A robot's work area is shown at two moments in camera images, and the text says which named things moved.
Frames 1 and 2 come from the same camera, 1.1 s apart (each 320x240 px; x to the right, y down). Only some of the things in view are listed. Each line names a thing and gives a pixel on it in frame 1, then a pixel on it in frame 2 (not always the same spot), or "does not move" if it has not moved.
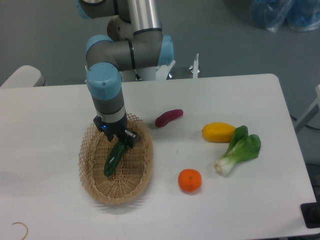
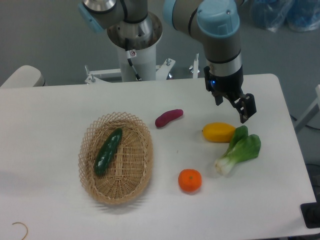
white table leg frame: (309, 112) does not move
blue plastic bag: (301, 15) does not move
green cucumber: (115, 156) → (107, 152)
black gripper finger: (110, 136) → (219, 100)
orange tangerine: (189, 180) does not move
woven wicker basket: (131, 176) does not move
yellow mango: (218, 132) does not move
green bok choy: (242, 147) does not move
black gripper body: (115, 128) → (228, 85)
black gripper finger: (129, 137) → (245, 104)
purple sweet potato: (168, 117) does not move
